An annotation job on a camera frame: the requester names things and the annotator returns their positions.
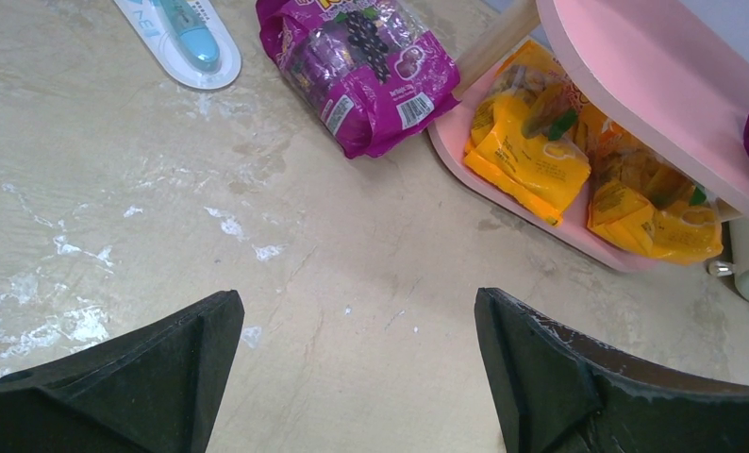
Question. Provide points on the large orange gummy candy bag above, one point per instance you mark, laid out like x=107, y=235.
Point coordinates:
x=522, y=139

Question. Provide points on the pink three-tier shelf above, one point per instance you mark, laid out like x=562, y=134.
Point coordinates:
x=654, y=67

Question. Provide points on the blue white blister pack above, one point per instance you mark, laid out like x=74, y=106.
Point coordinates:
x=188, y=39

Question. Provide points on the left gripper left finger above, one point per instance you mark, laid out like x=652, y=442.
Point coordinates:
x=158, y=388

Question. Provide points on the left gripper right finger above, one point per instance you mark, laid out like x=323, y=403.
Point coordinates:
x=556, y=389

